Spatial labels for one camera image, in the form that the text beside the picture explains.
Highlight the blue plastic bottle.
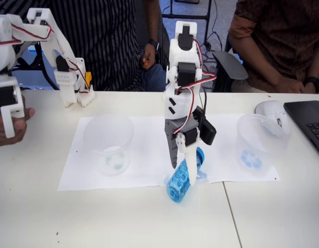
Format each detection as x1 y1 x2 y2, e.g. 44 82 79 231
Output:
165 146 205 204

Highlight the white leader arm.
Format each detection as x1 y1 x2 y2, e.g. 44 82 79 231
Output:
0 7 96 139

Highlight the brown shirt person right forearm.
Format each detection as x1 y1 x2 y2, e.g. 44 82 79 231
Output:
229 33 306 92

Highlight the striped shirt person left forearm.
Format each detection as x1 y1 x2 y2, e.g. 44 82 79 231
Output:
145 0 160 42

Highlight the striped shirt person left hand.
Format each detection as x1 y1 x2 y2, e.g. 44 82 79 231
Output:
139 43 158 69

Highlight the striped shirt person right hand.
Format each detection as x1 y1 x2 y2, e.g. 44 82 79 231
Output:
0 95 36 147

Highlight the clear plastic cup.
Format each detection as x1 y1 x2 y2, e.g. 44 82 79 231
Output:
234 113 290 179
83 115 135 178

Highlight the black office chair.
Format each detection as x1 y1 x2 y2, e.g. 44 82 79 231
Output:
212 33 249 93

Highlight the white computer mouse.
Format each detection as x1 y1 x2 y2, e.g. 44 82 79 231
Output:
254 100 291 136

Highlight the striped shirt person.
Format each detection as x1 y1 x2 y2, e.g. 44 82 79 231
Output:
0 0 167 92

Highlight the black laptop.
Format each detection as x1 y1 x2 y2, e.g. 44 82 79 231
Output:
283 100 319 161

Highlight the black wrist band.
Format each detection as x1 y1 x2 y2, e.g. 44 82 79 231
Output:
304 76 319 93

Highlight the brown shirt person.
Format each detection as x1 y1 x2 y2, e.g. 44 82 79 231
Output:
228 0 319 94

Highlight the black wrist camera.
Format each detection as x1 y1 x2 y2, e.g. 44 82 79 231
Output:
193 105 217 145

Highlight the black metal stand frame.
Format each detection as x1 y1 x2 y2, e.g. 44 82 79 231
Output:
162 0 213 50

